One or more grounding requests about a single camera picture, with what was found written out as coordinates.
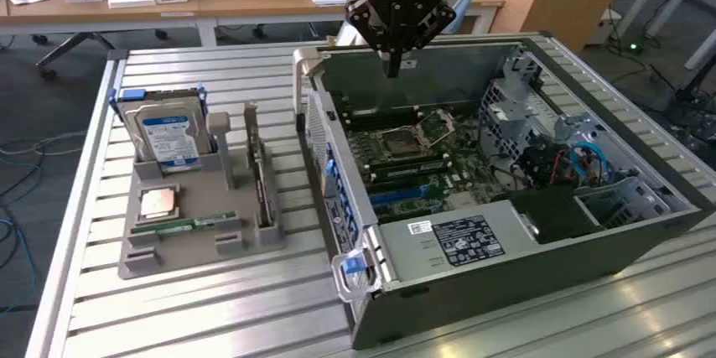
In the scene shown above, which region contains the graphics card with metal bracket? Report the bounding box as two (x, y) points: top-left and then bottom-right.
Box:
(242, 101), (279, 229)

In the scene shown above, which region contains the open metal socket cover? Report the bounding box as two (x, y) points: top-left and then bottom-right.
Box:
(413, 108), (454, 149)

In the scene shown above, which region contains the silver drive cage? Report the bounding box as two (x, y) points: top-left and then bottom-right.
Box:
(477, 49), (607, 191)

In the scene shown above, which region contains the white box red button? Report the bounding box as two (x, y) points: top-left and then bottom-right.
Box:
(595, 8), (625, 47)

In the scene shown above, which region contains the CPU socket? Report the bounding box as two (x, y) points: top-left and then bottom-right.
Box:
(377, 127), (426, 162)

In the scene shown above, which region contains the green motherboard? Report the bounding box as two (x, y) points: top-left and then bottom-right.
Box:
(329, 93), (515, 225)

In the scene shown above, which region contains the RAM stick with white label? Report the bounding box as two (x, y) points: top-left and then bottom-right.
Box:
(367, 159), (447, 181)

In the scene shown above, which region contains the blue expansion slot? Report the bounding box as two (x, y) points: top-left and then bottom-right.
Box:
(367, 184), (426, 208)

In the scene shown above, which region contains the silver chipset heatsink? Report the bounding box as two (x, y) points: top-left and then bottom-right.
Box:
(446, 193), (477, 210)

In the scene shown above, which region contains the hard disk with blue carrier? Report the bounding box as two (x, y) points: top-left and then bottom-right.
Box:
(107, 86), (211, 174)

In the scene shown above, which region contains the grey parts rack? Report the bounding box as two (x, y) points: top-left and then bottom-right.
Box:
(115, 100), (289, 280)

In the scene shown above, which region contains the silver disk bay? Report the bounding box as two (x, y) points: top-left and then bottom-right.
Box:
(573, 175), (671, 229)

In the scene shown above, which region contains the grey power supply unit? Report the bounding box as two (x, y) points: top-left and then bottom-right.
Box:
(377, 200), (542, 284)

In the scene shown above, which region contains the CPU with copper lid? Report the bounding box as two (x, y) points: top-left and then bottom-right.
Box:
(137, 189), (175, 220)

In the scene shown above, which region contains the black chair base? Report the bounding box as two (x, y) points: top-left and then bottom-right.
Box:
(33, 30), (115, 80)

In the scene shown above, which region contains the green RAM stick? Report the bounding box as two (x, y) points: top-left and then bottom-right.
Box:
(130, 211), (239, 234)

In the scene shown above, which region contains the blue case release latch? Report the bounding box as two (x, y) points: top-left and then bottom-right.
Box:
(338, 257), (365, 278)

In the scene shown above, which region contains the open black PC case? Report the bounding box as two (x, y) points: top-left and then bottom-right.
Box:
(290, 30), (716, 350)

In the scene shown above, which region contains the blue data wire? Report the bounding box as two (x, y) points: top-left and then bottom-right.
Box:
(569, 139), (611, 187)

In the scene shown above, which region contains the white table frame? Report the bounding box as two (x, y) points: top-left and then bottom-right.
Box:
(607, 0), (716, 70)

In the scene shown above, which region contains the blue floor cable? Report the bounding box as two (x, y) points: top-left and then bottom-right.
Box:
(0, 156), (45, 315)

